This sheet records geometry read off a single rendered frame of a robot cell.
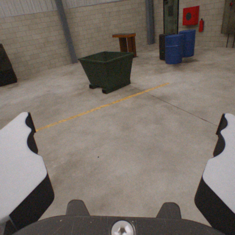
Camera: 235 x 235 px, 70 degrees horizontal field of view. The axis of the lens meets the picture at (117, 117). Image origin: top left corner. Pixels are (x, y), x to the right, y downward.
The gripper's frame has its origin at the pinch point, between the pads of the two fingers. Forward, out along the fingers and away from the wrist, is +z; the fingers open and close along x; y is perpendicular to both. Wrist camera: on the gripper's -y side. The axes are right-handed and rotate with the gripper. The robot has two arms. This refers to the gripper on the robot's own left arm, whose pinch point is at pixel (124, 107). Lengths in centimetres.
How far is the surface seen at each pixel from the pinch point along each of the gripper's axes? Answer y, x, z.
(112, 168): 161, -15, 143
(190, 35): 52, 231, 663
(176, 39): 57, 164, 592
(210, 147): 144, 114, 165
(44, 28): 31, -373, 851
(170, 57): 114, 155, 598
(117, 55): 85, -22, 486
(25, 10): -39, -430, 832
